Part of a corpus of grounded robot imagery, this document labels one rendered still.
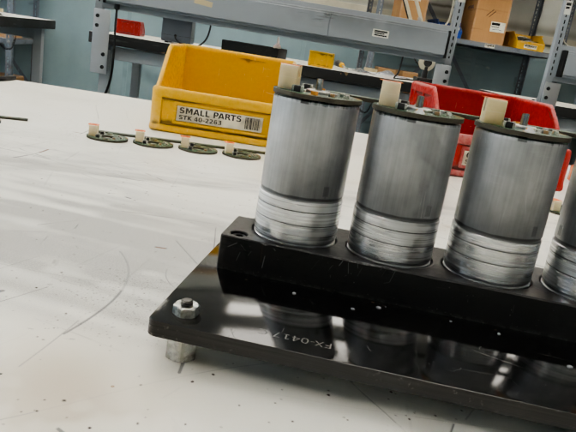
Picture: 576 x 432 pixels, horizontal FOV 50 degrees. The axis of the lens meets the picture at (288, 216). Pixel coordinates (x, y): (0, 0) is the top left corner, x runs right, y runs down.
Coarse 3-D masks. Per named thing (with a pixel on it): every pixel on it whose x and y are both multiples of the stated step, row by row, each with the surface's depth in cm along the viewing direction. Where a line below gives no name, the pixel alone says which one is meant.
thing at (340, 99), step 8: (280, 88) 17; (296, 88) 17; (304, 88) 18; (312, 88) 18; (296, 96) 16; (304, 96) 16; (312, 96) 16; (320, 96) 16; (328, 96) 17; (336, 96) 17; (344, 96) 18; (344, 104) 16; (352, 104) 17; (360, 104) 17
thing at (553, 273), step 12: (564, 204) 17; (564, 216) 17; (564, 228) 17; (552, 240) 18; (564, 240) 17; (552, 252) 17; (564, 252) 17; (552, 264) 17; (564, 264) 17; (552, 276) 17; (564, 276) 17; (552, 288) 17; (564, 288) 17
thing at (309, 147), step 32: (288, 96) 17; (288, 128) 17; (320, 128) 16; (352, 128) 17; (288, 160) 17; (320, 160) 17; (288, 192) 17; (320, 192) 17; (256, 224) 18; (288, 224) 17; (320, 224) 17
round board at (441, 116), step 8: (376, 104) 17; (400, 104) 16; (408, 104) 18; (392, 112) 16; (400, 112) 16; (408, 112) 16; (424, 112) 17; (432, 112) 17; (440, 112) 16; (448, 112) 17; (432, 120) 16; (440, 120) 16; (448, 120) 16; (456, 120) 16; (464, 120) 17
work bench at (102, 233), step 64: (0, 128) 37; (64, 128) 40; (128, 128) 44; (0, 192) 25; (64, 192) 26; (128, 192) 28; (192, 192) 29; (256, 192) 31; (448, 192) 39; (0, 256) 19; (64, 256) 19; (128, 256) 20; (192, 256) 21; (0, 320) 15; (64, 320) 16; (128, 320) 16; (0, 384) 13; (64, 384) 13; (128, 384) 13; (192, 384) 14; (256, 384) 14; (320, 384) 14
